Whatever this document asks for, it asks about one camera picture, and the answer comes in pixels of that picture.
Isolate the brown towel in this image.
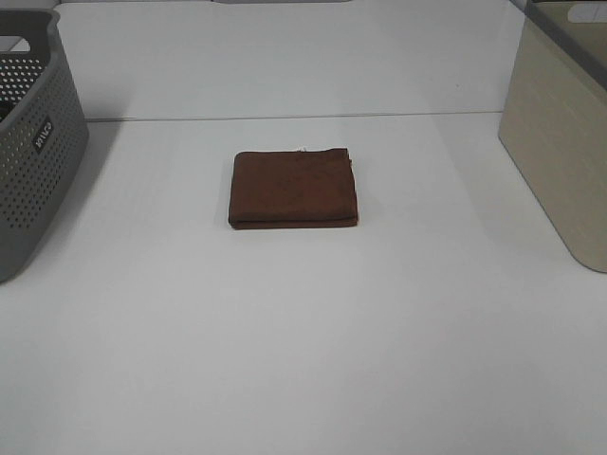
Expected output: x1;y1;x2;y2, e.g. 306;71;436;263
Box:
228;148;359;229

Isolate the grey perforated plastic basket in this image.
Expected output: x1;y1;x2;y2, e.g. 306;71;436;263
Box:
1;9;89;282

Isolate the beige storage bin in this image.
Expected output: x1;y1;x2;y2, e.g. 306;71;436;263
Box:
498;1;606;272

